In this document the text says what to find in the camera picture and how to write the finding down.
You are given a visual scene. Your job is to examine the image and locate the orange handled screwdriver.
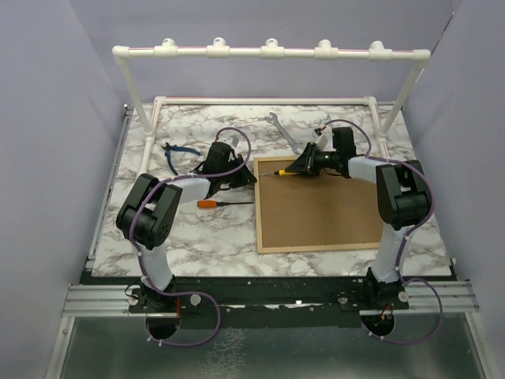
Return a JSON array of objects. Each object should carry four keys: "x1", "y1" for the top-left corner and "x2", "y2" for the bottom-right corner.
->
[{"x1": 196, "y1": 200, "x2": 253, "y2": 209}]

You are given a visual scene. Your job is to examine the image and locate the wooden picture frame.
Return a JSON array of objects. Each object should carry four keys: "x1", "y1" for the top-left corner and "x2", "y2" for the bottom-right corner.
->
[{"x1": 253, "y1": 156, "x2": 383, "y2": 254}]

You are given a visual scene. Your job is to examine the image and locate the white PVC pipe rack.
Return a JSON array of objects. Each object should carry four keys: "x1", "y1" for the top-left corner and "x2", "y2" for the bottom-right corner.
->
[{"x1": 112, "y1": 36, "x2": 432, "y2": 174}]

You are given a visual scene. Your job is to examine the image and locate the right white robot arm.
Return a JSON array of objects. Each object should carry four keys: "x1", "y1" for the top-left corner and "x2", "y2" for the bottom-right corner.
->
[{"x1": 279, "y1": 124, "x2": 435, "y2": 309}]

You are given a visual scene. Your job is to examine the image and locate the large grey wrench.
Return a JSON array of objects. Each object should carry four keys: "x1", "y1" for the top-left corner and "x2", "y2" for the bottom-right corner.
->
[{"x1": 265, "y1": 112, "x2": 304, "y2": 154}]

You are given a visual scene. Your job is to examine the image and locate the blue handled pliers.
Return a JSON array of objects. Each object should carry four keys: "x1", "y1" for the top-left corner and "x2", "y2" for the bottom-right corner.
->
[{"x1": 162, "y1": 142, "x2": 201, "y2": 176}]

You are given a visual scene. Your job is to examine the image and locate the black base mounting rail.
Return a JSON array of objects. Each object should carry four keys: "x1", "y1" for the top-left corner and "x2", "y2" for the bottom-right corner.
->
[{"x1": 129, "y1": 276, "x2": 409, "y2": 329}]

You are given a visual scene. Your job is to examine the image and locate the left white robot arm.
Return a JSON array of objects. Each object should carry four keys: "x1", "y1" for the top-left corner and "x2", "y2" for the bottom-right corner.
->
[{"x1": 116, "y1": 141, "x2": 257, "y2": 312}]

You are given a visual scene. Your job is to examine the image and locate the small yellow screwdriver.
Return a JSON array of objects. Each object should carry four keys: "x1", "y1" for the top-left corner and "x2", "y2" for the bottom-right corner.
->
[{"x1": 261, "y1": 170, "x2": 293, "y2": 176}]

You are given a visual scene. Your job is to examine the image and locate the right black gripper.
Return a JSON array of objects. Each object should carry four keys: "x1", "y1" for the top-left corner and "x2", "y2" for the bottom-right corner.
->
[{"x1": 285, "y1": 143, "x2": 339, "y2": 178}]

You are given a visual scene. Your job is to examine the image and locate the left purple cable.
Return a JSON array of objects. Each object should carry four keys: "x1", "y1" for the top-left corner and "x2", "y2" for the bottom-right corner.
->
[{"x1": 128, "y1": 126, "x2": 253, "y2": 347}]

